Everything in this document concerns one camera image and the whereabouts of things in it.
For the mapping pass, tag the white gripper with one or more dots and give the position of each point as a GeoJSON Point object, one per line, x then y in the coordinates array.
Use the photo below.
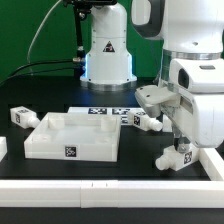
{"type": "Point", "coordinates": [192, 98]}

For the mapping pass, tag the white square table top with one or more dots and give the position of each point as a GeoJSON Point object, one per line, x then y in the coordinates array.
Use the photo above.
{"type": "Point", "coordinates": [75, 136]}

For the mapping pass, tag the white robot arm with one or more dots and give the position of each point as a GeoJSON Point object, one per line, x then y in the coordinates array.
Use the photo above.
{"type": "Point", "coordinates": [189, 29]}

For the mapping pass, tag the white sheet with tags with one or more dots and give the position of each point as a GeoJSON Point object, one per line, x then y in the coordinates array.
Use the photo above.
{"type": "Point", "coordinates": [122, 112]}

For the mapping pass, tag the white block left edge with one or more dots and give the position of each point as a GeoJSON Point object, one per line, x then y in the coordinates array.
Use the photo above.
{"type": "Point", "coordinates": [3, 148]}

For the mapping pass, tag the white fence wall rail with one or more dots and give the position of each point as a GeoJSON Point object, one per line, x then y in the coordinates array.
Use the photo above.
{"type": "Point", "coordinates": [121, 194]}

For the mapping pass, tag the black camera pole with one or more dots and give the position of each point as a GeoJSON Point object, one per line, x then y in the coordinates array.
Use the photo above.
{"type": "Point", "coordinates": [81, 8]}

